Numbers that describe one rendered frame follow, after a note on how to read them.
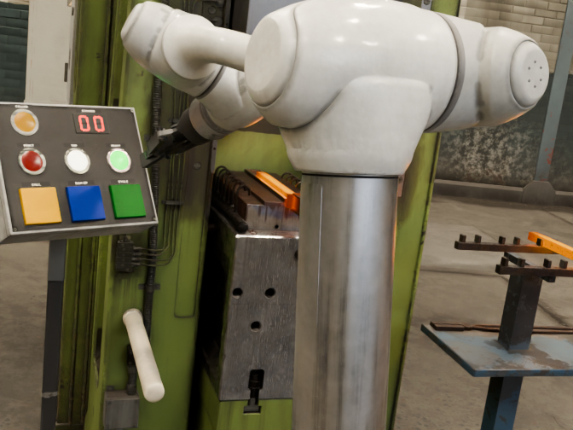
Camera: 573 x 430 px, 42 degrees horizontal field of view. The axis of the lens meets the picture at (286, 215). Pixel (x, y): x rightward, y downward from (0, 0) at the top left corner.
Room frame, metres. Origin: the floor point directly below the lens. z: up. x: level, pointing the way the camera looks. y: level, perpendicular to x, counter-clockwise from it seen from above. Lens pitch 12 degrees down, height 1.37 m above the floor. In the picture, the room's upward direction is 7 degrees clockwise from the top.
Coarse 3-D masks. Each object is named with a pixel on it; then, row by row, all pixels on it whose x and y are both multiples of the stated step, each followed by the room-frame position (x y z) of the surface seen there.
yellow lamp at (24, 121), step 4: (20, 112) 1.53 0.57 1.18; (24, 112) 1.54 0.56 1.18; (16, 116) 1.52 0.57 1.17; (20, 116) 1.53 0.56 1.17; (24, 116) 1.53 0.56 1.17; (28, 116) 1.54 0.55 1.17; (16, 120) 1.52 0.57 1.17; (20, 120) 1.52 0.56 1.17; (24, 120) 1.53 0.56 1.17; (28, 120) 1.53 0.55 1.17; (32, 120) 1.54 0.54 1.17; (16, 124) 1.51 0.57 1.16; (20, 124) 1.52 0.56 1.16; (24, 124) 1.52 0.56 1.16; (28, 124) 1.53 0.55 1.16; (32, 124) 1.54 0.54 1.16; (20, 128) 1.52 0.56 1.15; (24, 128) 1.52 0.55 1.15; (28, 128) 1.53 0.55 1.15; (32, 128) 1.53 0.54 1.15
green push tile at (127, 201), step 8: (120, 184) 1.61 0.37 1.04; (128, 184) 1.62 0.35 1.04; (136, 184) 1.63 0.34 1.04; (112, 192) 1.58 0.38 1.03; (120, 192) 1.60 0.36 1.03; (128, 192) 1.61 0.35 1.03; (136, 192) 1.62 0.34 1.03; (112, 200) 1.58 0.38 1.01; (120, 200) 1.59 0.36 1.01; (128, 200) 1.60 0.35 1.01; (136, 200) 1.61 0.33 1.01; (120, 208) 1.58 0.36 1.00; (128, 208) 1.59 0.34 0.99; (136, 208) 1.60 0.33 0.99; (144, 208) 1.62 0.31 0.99; (120, 216) 1.57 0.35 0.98; (128, 216) 1.58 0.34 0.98; (136, 216) 1.60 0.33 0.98; (144, 216) 1.61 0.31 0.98
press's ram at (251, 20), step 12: (240, 0) 1.92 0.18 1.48; (252, 0) 1.84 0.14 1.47; (264, 0) 1.85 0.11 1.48; (276, 0) 1.86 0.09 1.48; (288, 0) 1.87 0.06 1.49; (300, 0) 1.88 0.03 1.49; (240, 12) 1.91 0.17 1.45; (252, 12) 1.84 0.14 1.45; (264, 12) 1.85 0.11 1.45; (240, 24) 1.89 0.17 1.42; (252, 24) 1.84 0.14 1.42
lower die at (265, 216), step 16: (224, 176) 2.22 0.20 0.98; (240, 176) 2.20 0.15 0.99; (256, 176) 2.17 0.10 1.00; (272, 176) 2.25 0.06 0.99; (240, 192) 2.00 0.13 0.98; (256, 192) 1.98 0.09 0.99; (272, 192) 1.99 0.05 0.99; (240, 208) 1.91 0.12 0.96; (256, 208) 1.86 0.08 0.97; (272, 208) 1.88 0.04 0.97; (288, 208) 1.89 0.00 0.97; (256, 224) 1.86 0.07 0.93; (272, 224) 1.88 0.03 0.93; (288, 224) 1.89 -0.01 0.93
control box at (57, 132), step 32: (0, 128) 1.49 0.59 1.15; (64, 128) 1.59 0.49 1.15; (128, 128) 1.70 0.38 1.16; (0, 160) 1.46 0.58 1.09; (64, 160) 1.55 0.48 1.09; (96, 160) 1.60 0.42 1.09; (128, 160) 1.65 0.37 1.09; (0, 192) 1.44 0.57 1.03; (64, 192) 1.52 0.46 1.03; (0, 224) 1.43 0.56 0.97; (64, 224) 1.48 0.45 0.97; (96, 224) 1.53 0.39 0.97; (128, 224) 1.58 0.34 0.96
